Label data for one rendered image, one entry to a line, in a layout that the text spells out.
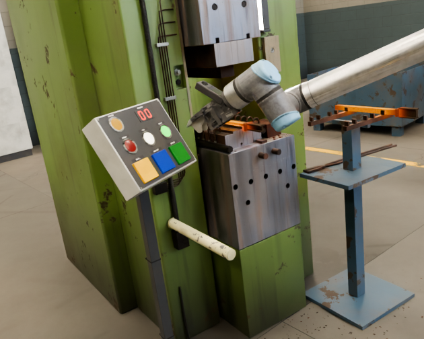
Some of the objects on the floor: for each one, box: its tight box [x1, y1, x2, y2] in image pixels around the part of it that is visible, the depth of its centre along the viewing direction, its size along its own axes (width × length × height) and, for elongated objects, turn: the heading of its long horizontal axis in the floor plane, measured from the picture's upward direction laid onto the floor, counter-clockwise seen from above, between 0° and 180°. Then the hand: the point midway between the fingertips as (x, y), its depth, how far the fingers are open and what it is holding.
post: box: [136, 190, 174, 339], centre depth 182 cm, size 4×4×108 cm
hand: (188, 123), depth 163 cm, fingers closed
